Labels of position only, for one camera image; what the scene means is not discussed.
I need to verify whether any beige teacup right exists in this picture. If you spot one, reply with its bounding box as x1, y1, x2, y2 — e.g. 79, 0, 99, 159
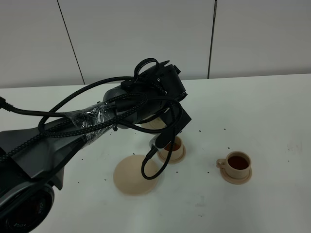
216, 151, 251, 179

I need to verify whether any black braided cable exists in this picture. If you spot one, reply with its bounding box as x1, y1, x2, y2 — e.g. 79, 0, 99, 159
0, 57, 183, 180

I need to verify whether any beige saucer left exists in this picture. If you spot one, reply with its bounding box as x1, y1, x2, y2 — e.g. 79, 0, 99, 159
157, 145, 186, 164

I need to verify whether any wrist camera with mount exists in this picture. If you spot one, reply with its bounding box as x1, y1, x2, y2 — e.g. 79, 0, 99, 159
149, 106, 191, 151

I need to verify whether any beige teacup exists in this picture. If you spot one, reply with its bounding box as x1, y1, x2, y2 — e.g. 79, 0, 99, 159
216, 151, 251, 179
162, 136, 183, 151

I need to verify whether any loose black usb cable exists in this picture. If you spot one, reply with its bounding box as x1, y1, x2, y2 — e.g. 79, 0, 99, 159
0, 96, 180, 135

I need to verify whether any beige saucer right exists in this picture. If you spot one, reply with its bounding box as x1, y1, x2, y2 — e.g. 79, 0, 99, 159
220, 168, 252, 185

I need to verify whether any beige teapot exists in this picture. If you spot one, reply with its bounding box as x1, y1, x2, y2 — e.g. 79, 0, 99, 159
141, 117, 166, 130

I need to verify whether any beige teacup left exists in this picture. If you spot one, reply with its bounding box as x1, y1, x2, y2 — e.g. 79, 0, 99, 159
162, 136, 183, 151

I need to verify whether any beige teapot saucer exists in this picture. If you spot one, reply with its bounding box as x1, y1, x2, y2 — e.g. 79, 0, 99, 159
113, 155, 159, 196

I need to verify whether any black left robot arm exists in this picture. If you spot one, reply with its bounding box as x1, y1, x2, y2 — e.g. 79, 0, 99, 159
0, 58, 190, 233

